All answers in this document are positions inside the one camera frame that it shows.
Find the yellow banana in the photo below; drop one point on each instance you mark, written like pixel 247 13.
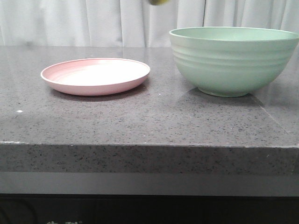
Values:
pixel 157 2

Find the pink plate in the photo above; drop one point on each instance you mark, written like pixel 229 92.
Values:
pixel 95 76

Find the light green ribbed bowl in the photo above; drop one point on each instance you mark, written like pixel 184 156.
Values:
pixel 231 61

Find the white curtain backdrop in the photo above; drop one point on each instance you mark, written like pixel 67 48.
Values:
pixel 132 23

